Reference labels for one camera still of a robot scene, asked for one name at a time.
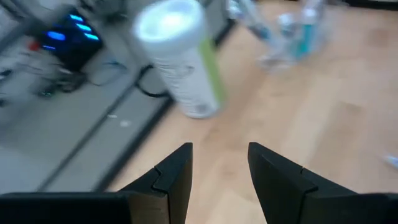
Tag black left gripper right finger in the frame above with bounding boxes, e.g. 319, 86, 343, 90
248, 141, 359, 224

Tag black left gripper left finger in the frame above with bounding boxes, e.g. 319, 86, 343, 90
119, 142, 194, 224

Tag blue white toothbrush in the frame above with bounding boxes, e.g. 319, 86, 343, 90
382, 153, 398, 171
245, 0, 271, 41

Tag white green wipes canister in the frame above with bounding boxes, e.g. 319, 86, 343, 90
132, 0, 227, 119

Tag clear plastic cup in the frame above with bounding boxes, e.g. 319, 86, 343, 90
228, 0, 329, 74

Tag black device blue lights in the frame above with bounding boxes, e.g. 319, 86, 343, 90
37, 11, 105, 71

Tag black coiled cable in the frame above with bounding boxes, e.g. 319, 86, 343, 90
135, 63, 170, 99

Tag black floor cable bundle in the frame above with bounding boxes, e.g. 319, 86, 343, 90
0, 58, 131, 103

